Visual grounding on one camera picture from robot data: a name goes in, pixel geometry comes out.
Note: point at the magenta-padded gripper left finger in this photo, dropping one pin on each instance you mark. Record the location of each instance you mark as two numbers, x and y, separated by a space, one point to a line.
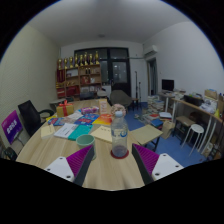
59 168

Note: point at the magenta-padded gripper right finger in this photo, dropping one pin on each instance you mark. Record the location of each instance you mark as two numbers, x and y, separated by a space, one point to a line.
165 165

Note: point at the clear plastic water bottle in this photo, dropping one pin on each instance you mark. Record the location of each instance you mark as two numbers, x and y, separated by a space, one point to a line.
119 136

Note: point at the brown paper bag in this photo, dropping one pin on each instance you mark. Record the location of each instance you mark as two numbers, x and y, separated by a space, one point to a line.
167 129

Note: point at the pale green cup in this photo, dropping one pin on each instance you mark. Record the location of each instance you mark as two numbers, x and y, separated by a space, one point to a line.
84 141

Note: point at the white printed booklet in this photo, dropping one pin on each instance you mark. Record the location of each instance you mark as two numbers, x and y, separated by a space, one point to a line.
65 130

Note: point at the cream notebook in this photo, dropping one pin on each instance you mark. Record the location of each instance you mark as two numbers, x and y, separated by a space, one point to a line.
47 131

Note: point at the flat round red coaster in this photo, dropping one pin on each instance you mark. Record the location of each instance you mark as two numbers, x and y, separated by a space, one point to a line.
125 155

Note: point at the teal book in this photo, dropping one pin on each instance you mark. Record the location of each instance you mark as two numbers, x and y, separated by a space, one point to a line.
80 132

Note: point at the white round stool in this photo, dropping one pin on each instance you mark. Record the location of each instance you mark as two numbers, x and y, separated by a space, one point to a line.
197 128

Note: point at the beige paper envelope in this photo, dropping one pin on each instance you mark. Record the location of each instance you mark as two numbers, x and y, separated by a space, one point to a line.
102 134

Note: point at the blue book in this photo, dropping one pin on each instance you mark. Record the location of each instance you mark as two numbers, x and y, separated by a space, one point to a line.
86 119

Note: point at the yellow gift box, red ribbon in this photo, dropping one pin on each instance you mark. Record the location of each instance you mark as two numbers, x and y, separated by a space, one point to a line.
65 110

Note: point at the black office chair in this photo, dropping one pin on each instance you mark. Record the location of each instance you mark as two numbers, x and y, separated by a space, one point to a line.
29 115

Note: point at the stack of books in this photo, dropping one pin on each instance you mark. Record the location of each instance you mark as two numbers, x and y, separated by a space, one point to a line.
155 104

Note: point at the purple sign board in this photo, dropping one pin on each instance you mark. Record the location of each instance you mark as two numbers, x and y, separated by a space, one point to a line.
11 126

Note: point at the long cluttered wooden desk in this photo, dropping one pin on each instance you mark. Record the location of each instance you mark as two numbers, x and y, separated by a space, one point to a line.
196 108

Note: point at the orange book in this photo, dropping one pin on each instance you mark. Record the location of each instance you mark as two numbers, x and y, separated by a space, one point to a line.
103 119

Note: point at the pink patterned pouch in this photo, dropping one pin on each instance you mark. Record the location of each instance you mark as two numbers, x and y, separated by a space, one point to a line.
90 110

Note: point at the small round table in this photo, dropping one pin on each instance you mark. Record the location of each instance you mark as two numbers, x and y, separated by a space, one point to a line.
55 101

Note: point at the pink flower bouquet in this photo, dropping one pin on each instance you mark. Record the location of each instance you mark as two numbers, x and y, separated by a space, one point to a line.
118 108

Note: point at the upright tan carton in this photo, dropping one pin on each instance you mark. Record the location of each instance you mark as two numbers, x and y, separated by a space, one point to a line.
103 106

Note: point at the black computer monitor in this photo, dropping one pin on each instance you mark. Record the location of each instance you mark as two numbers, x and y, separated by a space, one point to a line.
167 85

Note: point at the grey armchair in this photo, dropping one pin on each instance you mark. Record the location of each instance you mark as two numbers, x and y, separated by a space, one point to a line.
120 97

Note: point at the black tripod stand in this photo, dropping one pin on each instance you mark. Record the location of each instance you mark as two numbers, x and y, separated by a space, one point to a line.
136 85

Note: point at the wooden shelf unit with trophies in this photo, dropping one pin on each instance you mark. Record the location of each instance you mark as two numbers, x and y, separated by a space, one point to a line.
78 78

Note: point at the black framed glass door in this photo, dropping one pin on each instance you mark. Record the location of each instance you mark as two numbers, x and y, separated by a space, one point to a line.
119 71

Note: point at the white wall air conditioner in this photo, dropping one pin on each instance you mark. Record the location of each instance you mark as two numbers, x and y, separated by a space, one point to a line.
150 51

